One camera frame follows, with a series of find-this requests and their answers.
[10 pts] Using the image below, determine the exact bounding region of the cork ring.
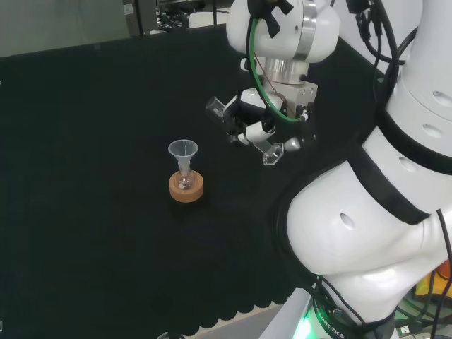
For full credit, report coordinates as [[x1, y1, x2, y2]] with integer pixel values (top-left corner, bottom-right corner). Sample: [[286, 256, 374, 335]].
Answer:
[[169, 170, 206, 203]]

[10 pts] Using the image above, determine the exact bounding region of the black cable bundle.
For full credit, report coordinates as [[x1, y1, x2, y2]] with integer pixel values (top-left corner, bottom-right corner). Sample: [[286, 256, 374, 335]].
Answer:
[[345, 0, 421, 85]]

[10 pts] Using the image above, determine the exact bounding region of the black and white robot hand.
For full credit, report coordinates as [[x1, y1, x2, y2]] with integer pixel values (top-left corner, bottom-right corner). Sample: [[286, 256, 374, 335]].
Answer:
[[221, 83, 319, 153]]

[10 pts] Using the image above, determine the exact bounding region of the green cable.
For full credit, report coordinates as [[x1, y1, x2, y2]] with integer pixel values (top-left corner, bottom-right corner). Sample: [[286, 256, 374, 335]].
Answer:
[[247, 16, 307, 124]]

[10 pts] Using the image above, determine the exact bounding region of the clear plastic funnel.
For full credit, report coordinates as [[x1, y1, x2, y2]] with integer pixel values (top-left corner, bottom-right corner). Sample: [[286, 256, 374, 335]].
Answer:
[[167, 139, 200, 174]]

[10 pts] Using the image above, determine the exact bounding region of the yellow stop button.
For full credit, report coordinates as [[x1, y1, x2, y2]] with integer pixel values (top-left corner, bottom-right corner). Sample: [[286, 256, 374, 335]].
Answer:
[[415, 261, 452, 301]]

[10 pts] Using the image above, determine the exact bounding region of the clear round-bottom flask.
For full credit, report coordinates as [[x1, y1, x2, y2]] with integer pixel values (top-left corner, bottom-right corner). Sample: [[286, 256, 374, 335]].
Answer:
[[176, 162, 197, 191]]

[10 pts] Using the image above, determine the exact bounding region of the black bench cloth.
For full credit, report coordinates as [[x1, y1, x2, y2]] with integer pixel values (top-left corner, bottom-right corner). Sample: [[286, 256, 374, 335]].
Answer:
[[0, 34, 386, 336]]

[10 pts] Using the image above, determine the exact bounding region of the clear graduated cylinder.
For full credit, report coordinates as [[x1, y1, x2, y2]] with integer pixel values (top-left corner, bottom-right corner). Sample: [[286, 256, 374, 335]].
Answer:
[[204, 95, 285, 167]]

